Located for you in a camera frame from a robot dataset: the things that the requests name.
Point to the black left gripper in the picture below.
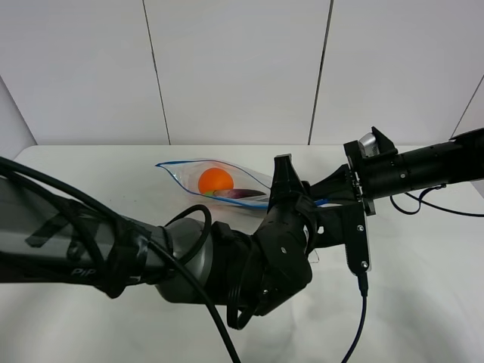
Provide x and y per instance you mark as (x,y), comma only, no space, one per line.
(277,267)

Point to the clear zip bag blue seal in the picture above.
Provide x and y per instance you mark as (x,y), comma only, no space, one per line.
(186,173)

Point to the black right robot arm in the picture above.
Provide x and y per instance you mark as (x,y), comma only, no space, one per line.
(376,169)

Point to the orange fruit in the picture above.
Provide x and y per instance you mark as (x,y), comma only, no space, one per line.
(214,179)

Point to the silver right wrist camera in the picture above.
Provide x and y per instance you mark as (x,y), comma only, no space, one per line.
(368,145)

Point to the purple eggplant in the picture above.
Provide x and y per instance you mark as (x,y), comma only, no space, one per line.
(235,193)

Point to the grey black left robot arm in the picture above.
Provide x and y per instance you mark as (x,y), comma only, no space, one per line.
(52,232)

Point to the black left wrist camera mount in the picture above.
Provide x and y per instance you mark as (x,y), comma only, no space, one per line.
(355,238)

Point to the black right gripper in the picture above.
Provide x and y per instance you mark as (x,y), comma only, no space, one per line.
(345,183)

